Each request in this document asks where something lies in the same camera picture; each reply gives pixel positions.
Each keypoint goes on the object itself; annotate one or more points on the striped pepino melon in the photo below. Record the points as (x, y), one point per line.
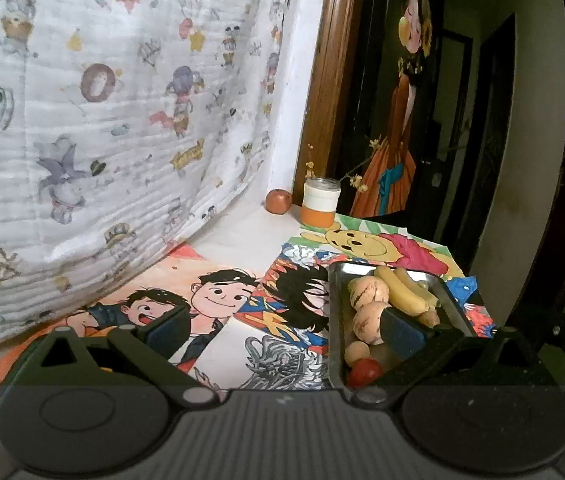
(370, 292)
(368, 324)

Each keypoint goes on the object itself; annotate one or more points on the red apple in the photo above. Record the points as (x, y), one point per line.
(278, 201)

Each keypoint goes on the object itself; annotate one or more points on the red cherry tomato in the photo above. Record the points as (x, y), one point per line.
(365, 373)

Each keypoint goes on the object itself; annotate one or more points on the drawing of yellow bear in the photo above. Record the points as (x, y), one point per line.
(362, 242)

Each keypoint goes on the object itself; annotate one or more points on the metal tray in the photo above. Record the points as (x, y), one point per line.
(340, 320)

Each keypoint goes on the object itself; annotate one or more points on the drawing of white-haired figure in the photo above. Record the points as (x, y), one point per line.
(282, 360)

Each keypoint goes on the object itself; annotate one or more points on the thin yellow banana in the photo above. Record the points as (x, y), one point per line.
(420, 290)

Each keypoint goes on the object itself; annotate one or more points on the wall poster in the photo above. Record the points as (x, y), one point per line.
(402, 100)

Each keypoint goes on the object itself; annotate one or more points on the thick yellow banana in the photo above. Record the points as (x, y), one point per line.
(402, 295)

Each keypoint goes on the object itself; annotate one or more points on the white and orange cup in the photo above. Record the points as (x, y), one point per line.
(320, 202)

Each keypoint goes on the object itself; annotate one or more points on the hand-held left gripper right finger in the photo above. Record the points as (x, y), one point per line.
(402, 334)

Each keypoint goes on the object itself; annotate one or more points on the drawing of two boys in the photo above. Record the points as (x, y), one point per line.
(112, 320)

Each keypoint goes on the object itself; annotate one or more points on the yellow flower sprig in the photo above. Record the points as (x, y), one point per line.
(362, 170)

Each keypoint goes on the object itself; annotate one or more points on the printed blanket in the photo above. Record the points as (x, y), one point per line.
(112, 135)

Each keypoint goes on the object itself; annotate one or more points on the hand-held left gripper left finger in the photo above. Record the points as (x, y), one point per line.
(171, 327)

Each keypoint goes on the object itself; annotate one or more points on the small light brown fruit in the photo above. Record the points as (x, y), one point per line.
(356, 352)

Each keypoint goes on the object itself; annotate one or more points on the brown green kiwi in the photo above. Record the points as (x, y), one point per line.
(430, 318)

